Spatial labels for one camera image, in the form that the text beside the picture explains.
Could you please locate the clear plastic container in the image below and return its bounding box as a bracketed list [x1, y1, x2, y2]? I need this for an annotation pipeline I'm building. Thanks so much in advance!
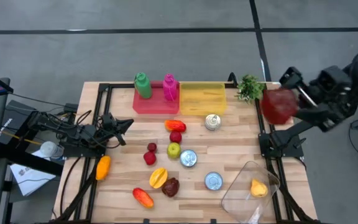
[221, 161, 282, 224]

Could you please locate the pink squeeze bottle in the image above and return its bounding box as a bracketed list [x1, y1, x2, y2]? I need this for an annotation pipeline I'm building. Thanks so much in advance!
[162, 73, 178, 101]

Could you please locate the dark brown fruit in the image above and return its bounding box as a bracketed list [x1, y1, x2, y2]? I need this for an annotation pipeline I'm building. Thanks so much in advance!
[161, 177, 181, 198]

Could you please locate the black metal table frame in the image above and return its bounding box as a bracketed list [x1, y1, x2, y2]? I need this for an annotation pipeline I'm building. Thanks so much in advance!
[53, 73, 321, 224]

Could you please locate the black case with white lettering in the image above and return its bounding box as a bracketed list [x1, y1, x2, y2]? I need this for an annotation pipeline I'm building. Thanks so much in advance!
[0, 99, 37, 141]

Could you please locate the small green potted plant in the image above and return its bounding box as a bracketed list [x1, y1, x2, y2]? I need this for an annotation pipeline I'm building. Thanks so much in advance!
[234, 73, 265, 103]

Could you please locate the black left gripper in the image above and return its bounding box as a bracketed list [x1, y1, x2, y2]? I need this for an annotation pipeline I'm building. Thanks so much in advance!
[104, 116, 134, 146]

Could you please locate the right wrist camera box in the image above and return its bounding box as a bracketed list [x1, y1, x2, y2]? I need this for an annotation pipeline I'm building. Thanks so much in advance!
[317, 65, 353, 95]

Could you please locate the white paper sheet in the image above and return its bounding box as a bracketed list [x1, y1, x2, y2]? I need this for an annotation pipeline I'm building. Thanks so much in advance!
[10, 163, 57, 197]

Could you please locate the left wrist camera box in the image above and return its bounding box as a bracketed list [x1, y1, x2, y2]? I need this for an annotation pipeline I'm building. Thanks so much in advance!
[100, 113, 114, 127]

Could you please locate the green squeeze bottle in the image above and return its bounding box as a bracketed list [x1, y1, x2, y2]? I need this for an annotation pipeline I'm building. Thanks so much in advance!
[134, 72, 153, 100]

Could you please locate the green apple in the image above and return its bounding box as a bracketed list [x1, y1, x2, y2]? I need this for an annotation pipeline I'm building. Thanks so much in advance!
[167, 142, 181, 159]

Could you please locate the red-orange mango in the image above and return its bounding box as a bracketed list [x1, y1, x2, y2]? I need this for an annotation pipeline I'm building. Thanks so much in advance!
[132, 187, 155, 209]
[163, 119, 187, 133]

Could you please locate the dark red round fruit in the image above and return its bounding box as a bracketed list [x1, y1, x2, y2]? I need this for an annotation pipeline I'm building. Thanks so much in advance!
[260, 88, 300, 126]

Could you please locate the orange-yellow mango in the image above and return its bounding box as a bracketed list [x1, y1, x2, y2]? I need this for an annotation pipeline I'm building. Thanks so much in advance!
[95, 155, 112, 182]

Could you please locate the red translucent tray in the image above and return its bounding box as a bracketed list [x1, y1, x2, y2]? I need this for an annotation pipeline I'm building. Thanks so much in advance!
[132, 80, 181, 115]

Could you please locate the yellow lemon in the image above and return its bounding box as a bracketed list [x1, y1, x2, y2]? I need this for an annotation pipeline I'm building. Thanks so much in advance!
[249, 178, 269, 198]

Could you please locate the small pull-tab tin can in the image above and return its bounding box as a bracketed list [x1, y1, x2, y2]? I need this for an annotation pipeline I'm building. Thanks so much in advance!
[204, 113, 222, 131]

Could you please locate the blue-label tuna can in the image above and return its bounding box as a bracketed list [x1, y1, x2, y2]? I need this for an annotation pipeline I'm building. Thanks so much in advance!
[179, 149, 198, 168]

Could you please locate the yellow translucent tray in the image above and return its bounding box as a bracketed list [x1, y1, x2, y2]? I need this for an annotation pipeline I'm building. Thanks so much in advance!
[179, 82, 227, 116]

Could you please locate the red apple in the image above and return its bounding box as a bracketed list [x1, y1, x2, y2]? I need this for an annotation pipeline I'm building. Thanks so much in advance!
[169, 130, 183, 144]

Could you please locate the black metal stand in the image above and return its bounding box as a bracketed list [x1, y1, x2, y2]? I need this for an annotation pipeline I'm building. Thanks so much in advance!
[0, 110, 67, 177]

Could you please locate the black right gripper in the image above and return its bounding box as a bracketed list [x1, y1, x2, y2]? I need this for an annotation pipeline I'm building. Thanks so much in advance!
[280, 67, 358, 131]

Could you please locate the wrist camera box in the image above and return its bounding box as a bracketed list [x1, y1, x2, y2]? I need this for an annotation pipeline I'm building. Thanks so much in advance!
[100, 113, 114, 127]
[317, 65, 353, 95]

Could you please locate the yellow starfruit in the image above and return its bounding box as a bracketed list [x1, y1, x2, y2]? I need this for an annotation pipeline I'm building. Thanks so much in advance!
[149, 167, 169, 189]

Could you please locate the white cylindrical object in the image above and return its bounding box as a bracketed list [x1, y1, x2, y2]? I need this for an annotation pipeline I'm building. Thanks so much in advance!
[40, 140, 65, 159]

